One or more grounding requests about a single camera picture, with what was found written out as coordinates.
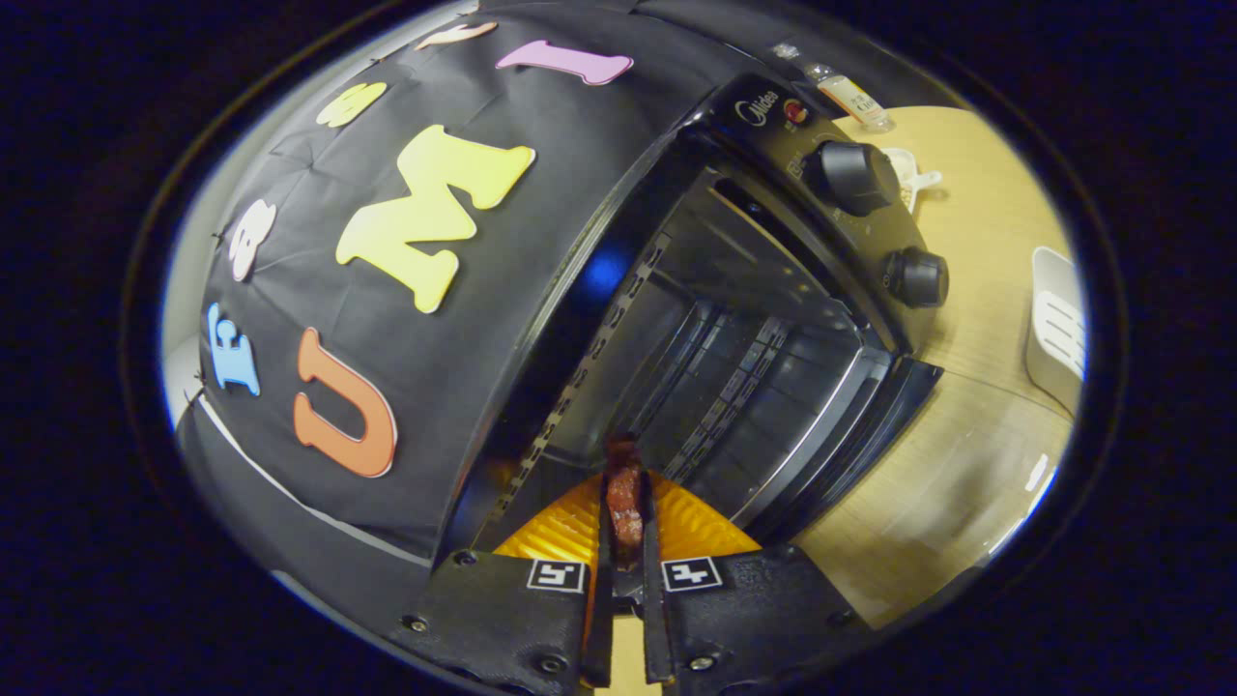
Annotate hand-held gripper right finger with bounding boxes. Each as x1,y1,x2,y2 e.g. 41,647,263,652
638,471,871,696

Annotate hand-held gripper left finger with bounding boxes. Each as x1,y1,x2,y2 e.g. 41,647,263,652
391,469,617,696

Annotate brown meat piece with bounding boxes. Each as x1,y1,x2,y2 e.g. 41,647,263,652
604,435,647,571

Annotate black toaster oven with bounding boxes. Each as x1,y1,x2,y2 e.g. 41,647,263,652
440,72,953,581

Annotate white rectangular tray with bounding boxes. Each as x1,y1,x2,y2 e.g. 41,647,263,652
1024,246,1088,417

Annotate white divided dish with seeds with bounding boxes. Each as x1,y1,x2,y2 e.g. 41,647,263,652
881,147,943,216

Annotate clear glass bottle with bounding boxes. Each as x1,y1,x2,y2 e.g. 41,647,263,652
773,43,895,131

